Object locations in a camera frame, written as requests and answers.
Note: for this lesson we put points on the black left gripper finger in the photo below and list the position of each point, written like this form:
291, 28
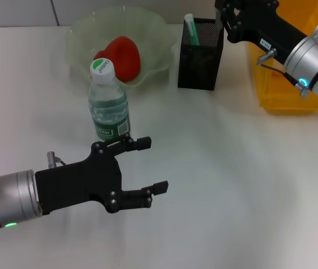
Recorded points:
160, 187
143, 143

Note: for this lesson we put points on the yellow plastic storage bin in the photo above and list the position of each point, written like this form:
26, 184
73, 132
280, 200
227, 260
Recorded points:
287, 98

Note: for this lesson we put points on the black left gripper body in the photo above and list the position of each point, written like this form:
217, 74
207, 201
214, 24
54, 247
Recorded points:
80, 183

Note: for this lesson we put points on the pale green glass fruit bowl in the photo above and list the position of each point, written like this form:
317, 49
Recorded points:
147, 33

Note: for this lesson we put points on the green pen white cap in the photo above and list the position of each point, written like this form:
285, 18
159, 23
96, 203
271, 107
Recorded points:
193, 30

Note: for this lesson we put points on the black mesh pen holder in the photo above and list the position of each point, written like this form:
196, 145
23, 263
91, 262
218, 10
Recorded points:
198, 70

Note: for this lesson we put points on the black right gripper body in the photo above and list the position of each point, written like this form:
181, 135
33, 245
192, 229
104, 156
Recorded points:
262, 25

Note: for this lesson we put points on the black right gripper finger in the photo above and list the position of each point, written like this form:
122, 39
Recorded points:
228, 3
230, 21

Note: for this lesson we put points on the red fruit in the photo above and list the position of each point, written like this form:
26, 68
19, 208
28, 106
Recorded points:
125, 56

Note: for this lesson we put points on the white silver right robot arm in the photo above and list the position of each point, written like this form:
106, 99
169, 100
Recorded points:
301, 61

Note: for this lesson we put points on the clear water bottle green label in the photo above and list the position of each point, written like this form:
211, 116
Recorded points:
108, 112

